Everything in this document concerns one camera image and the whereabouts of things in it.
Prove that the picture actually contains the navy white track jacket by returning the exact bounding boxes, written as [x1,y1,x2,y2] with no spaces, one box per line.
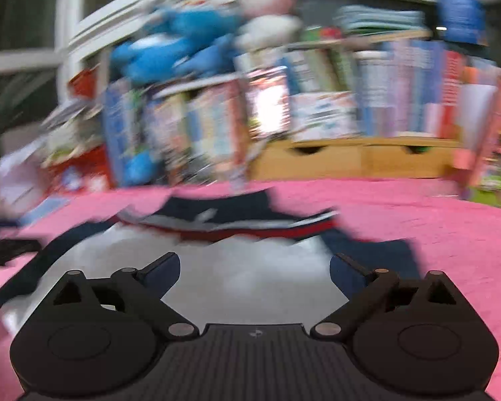
[0,190,420,334]

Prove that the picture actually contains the pink patterned bed sheet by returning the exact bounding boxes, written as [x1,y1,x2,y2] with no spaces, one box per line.
[0,179,501,400]

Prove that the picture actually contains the blue plush ball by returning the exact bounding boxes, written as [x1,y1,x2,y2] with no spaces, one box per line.
[125,150,157,186]

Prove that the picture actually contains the wooden drawer box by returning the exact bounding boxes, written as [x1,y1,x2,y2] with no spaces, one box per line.
[248,137,460,181]

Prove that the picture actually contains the row of children's books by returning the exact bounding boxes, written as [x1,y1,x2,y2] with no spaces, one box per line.
[102,37,501,187]

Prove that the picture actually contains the blue plush toy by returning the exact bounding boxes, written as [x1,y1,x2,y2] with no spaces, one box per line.
[110,5,242,86]

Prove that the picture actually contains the pink white plush toy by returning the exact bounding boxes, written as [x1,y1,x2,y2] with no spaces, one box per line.
[235,0,303,52]

